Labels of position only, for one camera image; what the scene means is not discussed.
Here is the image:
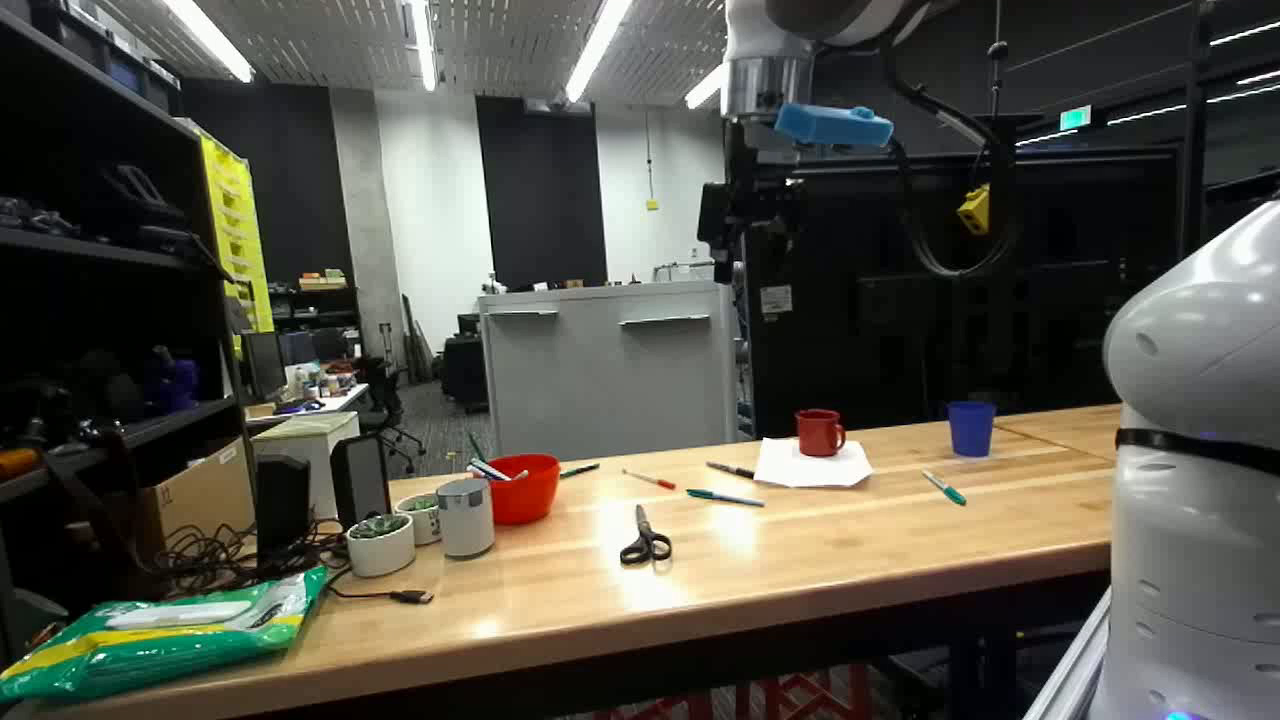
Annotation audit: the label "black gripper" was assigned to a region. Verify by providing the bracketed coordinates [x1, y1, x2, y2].
[694, 118, 802, 253]

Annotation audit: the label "dark red mug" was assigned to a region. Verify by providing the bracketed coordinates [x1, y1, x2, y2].
[791, 404, 851, 462]

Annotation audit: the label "orange red mug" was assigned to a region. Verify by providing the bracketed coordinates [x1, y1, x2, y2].
[484, 451, 564, 529]

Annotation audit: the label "white cylindrical mug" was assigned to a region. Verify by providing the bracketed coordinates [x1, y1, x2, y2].
[432, 478, 500, 566]

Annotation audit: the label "white ceiling light strip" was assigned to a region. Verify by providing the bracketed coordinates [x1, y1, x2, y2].
[154, 0, 258, 89]
[560, 0, 641, 109]
[678, 56, 730, 118]
[405, 0, 443, 95]

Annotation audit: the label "tall black cabinet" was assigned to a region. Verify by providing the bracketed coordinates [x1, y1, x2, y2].
[728, 140, 1205, 439]

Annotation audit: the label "grey metal cabinet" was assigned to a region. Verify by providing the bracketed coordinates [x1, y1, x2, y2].
[476, 276, 741, 464]

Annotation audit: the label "yellow tag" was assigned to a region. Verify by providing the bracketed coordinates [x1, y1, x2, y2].
[952, 182, 998, 243]

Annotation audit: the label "white paper sheet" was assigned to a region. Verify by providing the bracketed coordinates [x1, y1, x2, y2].
[753, 432, 877, 494]

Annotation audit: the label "green and white marker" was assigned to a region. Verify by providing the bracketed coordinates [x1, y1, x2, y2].
[683, 486, 768, 513]

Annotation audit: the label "black scissors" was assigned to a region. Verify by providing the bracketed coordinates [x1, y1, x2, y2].
[617, 500, 677, 574]

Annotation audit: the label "blue plastic cup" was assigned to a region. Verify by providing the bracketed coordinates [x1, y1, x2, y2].
[945, 397, 998, 462]

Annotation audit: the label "green cap white marker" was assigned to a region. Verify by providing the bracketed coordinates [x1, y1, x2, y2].
[915, 464, 973, 513]

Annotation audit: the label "black office chair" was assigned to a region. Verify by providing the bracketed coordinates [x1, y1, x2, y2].
[353, 354, 432, 481]

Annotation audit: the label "dark background shelf unit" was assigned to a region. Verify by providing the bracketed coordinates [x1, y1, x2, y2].
[266, 265, 361, 338]

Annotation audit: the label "small grey cup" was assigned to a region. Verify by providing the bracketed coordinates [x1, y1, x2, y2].
[397, 494, 443, 551]

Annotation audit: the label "black desktop speaker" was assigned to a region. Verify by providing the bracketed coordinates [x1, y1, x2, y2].
[251, 455, 315, 566]
[328, 432, 397, 532]

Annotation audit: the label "white side desk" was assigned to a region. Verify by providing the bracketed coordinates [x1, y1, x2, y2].
[241, 404, 368, 524]

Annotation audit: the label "small white plant pot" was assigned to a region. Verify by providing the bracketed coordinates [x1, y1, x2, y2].
[340, 509, 420, 584]

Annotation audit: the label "yellow storage rack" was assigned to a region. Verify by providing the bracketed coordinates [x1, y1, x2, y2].
[197, 130, 281, 342]

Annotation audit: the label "small blue purple object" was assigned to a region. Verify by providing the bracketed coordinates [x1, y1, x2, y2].
[151, 350, 207, 417]

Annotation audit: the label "cardboard box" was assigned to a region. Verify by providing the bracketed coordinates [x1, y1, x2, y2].
[132, 436, 258, 566]

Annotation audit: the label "black shelving unit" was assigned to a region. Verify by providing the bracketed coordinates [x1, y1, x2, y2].
[0, 0, 254, 643]

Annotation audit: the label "green wipes packet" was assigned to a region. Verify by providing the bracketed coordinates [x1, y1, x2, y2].
[0, 559, 340, 713]

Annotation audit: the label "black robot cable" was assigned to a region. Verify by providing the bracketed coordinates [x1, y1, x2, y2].
[877, 32, 1032, 284]

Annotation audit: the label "red metal frame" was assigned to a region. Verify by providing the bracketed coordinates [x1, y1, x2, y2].
[715, 662, 882, 720]

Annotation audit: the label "thin black table cable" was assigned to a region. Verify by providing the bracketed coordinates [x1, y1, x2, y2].
[328, 582, 438, 614]

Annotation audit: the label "tangle of black cables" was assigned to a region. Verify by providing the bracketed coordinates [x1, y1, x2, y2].
[142, 515, 353, 598]

